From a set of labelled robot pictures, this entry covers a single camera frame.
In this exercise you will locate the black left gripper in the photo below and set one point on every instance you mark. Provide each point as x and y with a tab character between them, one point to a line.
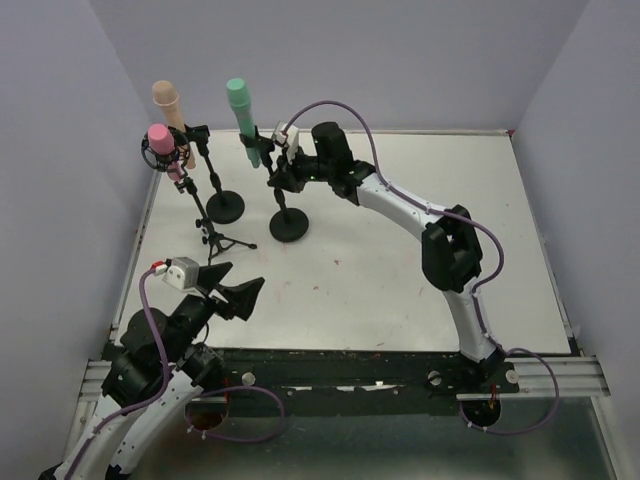
215	298

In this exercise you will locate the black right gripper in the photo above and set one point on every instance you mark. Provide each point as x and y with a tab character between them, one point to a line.
279	170

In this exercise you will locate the black round-base clip stand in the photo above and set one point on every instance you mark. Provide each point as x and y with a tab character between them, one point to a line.
225	206

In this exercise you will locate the teal microphone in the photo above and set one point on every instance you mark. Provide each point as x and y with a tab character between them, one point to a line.
239	100

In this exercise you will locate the black tripod shock-mount stand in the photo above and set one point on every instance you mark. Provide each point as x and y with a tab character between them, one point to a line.
216	242

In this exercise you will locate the pink microphone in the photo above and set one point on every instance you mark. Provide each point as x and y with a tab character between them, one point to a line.
163	153

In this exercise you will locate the peach microphone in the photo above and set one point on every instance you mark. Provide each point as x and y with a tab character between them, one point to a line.
167	98

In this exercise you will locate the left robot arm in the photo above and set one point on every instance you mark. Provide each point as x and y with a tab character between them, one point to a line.
159	368

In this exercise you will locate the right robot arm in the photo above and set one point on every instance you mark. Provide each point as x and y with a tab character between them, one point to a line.
451	254

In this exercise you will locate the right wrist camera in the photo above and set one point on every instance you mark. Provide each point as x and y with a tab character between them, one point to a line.
287	138

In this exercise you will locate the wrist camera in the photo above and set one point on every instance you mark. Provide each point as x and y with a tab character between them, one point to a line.
180	273
287	138

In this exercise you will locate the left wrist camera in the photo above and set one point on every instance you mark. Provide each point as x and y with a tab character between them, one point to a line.
180	273

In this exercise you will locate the black front mounting rail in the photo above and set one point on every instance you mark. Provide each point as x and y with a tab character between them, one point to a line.
312	383

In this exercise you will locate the aluminium extrusion frame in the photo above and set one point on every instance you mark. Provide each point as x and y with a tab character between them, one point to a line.
554	378

